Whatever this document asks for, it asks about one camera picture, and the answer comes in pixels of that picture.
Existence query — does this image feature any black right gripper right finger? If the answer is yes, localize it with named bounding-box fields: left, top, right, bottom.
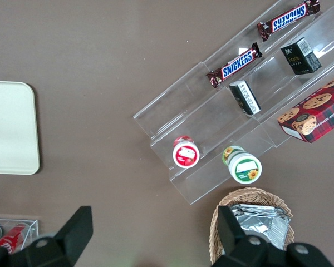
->
left=217, top=205, right=289, bottom=267

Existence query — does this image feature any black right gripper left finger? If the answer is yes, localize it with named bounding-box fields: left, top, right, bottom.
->
left=9, top=205, right=94, bottom=267

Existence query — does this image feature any light oval wicker basket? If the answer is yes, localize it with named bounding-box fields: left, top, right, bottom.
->
left=209, top=186, right=296, bottom=266

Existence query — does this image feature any cream plastic tray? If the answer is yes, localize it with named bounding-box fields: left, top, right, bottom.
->
left=0, top=81, right=41, bottom=176

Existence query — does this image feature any silver foil pouch stack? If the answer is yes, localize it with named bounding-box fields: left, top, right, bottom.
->
left=229, top=203, right=292, bottom=251

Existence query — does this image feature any clear acrylic bottle rack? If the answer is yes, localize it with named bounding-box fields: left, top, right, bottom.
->
left=0, top=213, right=40, bottom=255

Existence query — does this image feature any green lid yogurt cup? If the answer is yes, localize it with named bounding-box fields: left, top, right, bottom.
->
left=221, top=145, right=263, bottom=185

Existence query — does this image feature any red lid yogurt cup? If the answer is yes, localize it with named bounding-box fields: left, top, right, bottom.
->
left=172, top=135, right=200, bottom=169

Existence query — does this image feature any clear acrylic stepped riser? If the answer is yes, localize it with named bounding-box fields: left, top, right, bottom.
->
left=132, top=60, right=278, bottom=206
left=202, top=0, right=334, bottom=149

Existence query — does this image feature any small black carton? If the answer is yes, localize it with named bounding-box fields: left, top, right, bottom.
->
left=279, top=36, right=322, bottom=76
left=228, top=80, right=262, bottom=116

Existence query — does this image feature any red tartan cookie box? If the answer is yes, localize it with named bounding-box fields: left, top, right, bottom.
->
left=276, top=70, right=334, bottom=144

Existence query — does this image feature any Snickers chocolate bar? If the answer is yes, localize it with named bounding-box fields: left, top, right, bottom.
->
left=206, top=42, right=263, bottom=89
left=256, top=0, right=322, bottom=42

